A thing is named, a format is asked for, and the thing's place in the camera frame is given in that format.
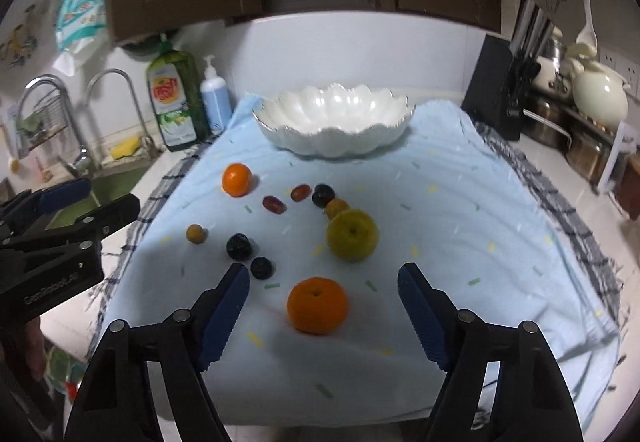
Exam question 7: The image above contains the large orange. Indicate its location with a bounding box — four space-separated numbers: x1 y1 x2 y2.
286 277 349 336

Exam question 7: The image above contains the checked grey dish towel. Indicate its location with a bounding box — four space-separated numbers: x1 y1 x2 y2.
90 123 629 349

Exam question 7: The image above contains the chrome kitchen faucet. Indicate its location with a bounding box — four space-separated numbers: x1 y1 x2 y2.
14 74 98 178

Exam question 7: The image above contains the small dark plum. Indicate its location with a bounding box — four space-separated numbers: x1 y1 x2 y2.
250 257 274 281

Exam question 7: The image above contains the black knife block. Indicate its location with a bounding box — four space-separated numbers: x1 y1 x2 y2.
462 0 554 141

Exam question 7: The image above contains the green dish soap bottle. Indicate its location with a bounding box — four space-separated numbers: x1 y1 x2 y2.
146 34 210 152

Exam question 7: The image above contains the red grape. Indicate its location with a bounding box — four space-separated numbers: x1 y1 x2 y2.
262 195 288 215
290 183 312 203

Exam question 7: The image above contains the plastic packaging bag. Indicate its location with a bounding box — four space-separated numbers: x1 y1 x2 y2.
53 0 107 77

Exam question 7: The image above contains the yellow sponge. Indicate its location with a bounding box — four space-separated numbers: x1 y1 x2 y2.
110 136 142 161

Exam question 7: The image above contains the person's hand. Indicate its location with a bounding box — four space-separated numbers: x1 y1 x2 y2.
20 318 47 381

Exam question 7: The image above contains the small orange kumquat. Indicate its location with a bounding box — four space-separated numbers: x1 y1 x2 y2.
324 199 349 220

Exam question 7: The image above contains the stainless steel sink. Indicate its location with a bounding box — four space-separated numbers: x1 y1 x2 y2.
46 157 154 229

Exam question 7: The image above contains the cream ceramic teapot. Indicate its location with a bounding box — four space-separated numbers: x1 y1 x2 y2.
561 43 629 131

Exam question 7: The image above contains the white scalloped ceramic bowl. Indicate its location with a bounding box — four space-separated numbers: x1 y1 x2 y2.
253 84 416 159

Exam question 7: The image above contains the white ladle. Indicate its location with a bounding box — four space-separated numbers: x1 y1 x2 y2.
576 0 598 49

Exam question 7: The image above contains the white blue pump bottle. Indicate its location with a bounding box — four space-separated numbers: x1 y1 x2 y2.
200 54 232 136

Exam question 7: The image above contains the light blue patterned cloth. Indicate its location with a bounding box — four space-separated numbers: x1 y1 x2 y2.
105 100 620 427

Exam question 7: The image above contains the green yellow apple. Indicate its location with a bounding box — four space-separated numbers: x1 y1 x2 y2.
326 208 378 262

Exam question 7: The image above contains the stainless steel pot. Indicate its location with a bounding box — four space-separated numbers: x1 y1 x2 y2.
522 97 573 153

